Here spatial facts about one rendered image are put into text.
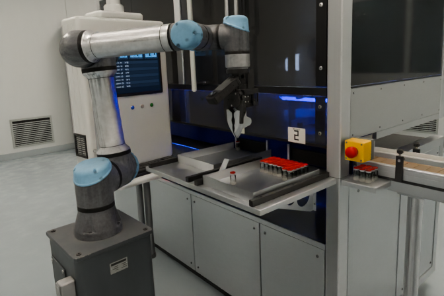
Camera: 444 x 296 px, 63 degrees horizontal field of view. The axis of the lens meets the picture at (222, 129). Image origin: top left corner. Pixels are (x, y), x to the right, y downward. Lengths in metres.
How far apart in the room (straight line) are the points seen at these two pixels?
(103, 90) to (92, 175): 0.29
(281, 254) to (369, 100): 0.76
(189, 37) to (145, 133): 1.08
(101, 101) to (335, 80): 0.81
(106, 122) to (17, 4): 5.29
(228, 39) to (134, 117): 0.96
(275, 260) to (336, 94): 0.82
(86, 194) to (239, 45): 0.64
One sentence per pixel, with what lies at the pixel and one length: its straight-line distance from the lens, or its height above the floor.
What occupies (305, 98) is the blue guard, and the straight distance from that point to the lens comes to 1.42.
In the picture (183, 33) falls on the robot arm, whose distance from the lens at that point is 0.98.
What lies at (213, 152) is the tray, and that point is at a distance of 1.78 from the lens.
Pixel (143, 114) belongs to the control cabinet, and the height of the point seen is 1.06.
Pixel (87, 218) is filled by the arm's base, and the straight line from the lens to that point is 1.23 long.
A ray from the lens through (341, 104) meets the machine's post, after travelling 1.34.
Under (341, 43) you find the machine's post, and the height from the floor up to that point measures 1.36.
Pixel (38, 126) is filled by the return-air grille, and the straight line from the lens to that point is 6.47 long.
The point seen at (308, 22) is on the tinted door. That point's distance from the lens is 1.42.
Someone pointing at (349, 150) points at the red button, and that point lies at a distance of 1.30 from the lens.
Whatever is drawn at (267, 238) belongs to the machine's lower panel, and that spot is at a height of 0.52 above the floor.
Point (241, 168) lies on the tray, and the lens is 1.45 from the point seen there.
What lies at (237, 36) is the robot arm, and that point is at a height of 1.39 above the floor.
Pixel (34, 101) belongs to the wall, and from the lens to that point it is 6.43.
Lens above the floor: 1.31
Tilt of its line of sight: 10 degrees down
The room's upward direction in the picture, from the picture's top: 2 degrees counter-clockwise
